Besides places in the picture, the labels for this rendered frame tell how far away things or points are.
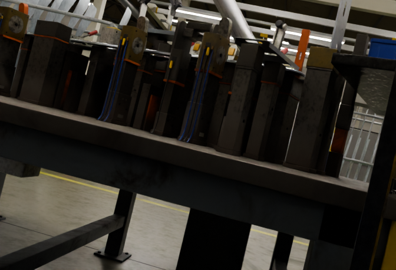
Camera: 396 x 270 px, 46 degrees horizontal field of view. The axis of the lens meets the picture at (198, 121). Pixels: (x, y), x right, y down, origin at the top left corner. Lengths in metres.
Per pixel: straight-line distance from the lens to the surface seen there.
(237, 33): 2.42
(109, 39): 2.17
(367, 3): 8.01
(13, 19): 2.13
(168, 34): 2.18
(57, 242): 1.83
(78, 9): 6.29
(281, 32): 1.81
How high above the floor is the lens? 0.73
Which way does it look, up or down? 2 degrees up
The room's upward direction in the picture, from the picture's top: 14 degrees clockwise
